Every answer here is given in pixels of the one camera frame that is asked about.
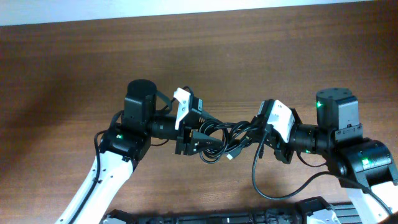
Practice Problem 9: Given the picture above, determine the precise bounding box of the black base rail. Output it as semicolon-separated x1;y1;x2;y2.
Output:
100;197;362;224

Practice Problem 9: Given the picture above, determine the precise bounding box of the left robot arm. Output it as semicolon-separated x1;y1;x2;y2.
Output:
57;79;223;223

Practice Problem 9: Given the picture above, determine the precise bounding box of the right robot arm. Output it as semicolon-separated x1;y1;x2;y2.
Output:
248;88;397;223

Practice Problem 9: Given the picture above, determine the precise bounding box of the left camera cable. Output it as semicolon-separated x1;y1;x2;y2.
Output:
67;85;195;224

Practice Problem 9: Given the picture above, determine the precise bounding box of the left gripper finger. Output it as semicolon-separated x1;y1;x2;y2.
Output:
199;113;221;124
190;131;224;154

